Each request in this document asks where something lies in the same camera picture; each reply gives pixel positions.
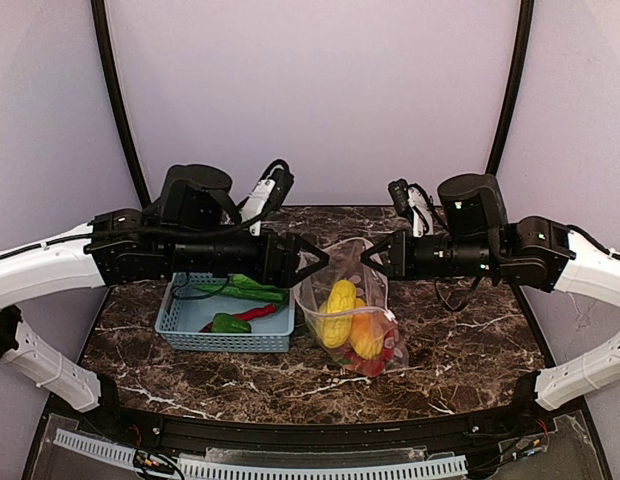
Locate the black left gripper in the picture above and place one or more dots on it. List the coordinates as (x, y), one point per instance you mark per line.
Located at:
(281, 258)

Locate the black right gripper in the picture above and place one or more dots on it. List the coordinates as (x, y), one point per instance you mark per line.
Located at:
(399, 254)

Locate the clear zip top bag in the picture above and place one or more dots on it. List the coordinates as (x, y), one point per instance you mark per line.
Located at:
(372, 290)

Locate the green toy chili pepper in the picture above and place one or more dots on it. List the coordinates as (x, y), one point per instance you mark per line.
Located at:
(264, 295)

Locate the green toy bitter gourd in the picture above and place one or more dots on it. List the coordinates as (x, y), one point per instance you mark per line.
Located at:
(245, 283)

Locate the orange yellow toy mango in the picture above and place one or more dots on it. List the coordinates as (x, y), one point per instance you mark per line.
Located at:
(366, 337)

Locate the green toy bell pepper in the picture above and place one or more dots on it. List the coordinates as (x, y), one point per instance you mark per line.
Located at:
(229, 324)

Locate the red toy lychee bunch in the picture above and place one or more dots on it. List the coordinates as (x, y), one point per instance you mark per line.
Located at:
(369, 368)

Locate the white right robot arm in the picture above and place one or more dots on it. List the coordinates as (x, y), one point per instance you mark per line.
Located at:
(472, 237)

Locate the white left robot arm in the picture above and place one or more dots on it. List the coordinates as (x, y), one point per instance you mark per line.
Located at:
(193, 227)

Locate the red toy chili pepper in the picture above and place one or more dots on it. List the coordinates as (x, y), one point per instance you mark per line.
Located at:
(249, 315)

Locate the light blue plastic basket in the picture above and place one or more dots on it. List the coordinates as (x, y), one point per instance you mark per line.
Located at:
(202, 313)

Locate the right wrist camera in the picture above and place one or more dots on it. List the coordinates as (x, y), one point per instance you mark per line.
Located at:
(411, 202)

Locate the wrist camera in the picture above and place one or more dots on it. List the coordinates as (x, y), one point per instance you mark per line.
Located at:
(411, 202)
(268, 195)

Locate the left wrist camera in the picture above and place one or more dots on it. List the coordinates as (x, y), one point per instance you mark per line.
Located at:
(268, 195)

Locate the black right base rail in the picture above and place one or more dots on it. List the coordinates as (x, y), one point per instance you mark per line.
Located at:
(534, 327)

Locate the black front rail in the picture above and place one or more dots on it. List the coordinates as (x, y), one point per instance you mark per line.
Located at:
(478, 432)

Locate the white slotted cable duct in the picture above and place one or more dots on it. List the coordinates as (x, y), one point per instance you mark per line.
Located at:
(217, 463)

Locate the black right corner frame post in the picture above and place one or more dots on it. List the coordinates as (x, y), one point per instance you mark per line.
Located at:
(515, 74)

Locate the black corner frame post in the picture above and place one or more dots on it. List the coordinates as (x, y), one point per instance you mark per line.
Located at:
(515, 74)
(116, 99)

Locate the black left corner frame post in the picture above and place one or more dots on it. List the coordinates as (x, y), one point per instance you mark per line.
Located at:
(116, 99)

